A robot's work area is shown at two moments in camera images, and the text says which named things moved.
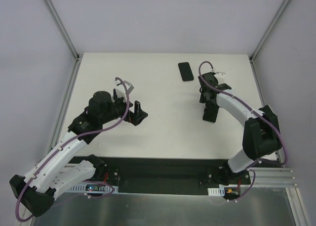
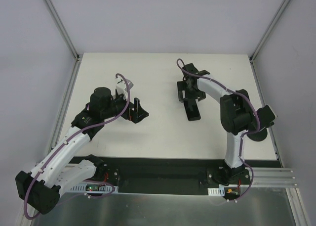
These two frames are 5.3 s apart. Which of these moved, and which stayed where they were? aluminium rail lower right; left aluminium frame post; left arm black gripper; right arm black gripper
Moved: right arm black gripper
Stayed: aluminium rail lower right; left aluminium frame post; left arm black gripper
